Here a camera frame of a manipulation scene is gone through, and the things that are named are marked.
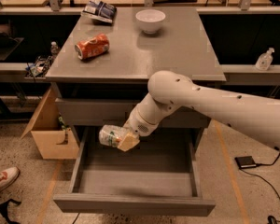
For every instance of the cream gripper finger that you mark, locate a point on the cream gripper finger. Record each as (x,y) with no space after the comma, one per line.
(129,141)

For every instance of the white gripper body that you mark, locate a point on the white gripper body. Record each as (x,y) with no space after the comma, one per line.
(136,124)

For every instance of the white green 7up can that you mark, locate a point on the white green 7up can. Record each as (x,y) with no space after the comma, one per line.
(111,135)

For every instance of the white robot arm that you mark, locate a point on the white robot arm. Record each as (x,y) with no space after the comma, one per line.
(256,117)

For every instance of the open grey middle drawer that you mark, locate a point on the open grey middle drawer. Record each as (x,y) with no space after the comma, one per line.
(158,177)

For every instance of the grey drawer cabinet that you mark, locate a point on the grey drawer cabinet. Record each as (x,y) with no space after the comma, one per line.
(121,73)

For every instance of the closed grey top drawer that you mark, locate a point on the closed grey top drawer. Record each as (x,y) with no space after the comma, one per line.
(98,112)

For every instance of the crushed orange soda can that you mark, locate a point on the crushed orange soda can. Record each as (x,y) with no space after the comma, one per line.
(92,47)

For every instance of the cardboard box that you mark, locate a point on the cardboard box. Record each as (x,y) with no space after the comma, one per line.
(51,139)

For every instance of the white ceramic bowl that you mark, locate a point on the white ceramic bowl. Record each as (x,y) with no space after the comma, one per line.
(150,21)

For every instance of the grey side shelf right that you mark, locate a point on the grey side shelf right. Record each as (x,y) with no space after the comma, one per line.
(248,74)

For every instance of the grey side shelf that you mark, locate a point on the grey side shelf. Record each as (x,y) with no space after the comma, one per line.
(16,73)
(248,74)

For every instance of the clear plastic water bottle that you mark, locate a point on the clear plastic water bottle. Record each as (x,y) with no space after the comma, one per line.
(54,49)

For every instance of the black foot pedal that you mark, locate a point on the black foot pedal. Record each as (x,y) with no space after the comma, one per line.
(245,162)

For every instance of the blue white chip bag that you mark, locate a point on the blue white chip bag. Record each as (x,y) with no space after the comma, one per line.
(99,10)

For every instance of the white red sneaker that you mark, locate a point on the white red sneaker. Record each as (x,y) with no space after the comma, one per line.
(8,176)

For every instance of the hand sanitizer pump bottle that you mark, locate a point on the hand sanitizer pump bottle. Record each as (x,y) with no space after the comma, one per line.
(265,59)

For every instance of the grey side shelf left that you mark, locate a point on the grey side shelf left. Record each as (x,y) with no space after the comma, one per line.
(16,73)

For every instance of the black floor bracket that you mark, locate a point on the black floor bracket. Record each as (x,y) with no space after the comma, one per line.
(4,210)

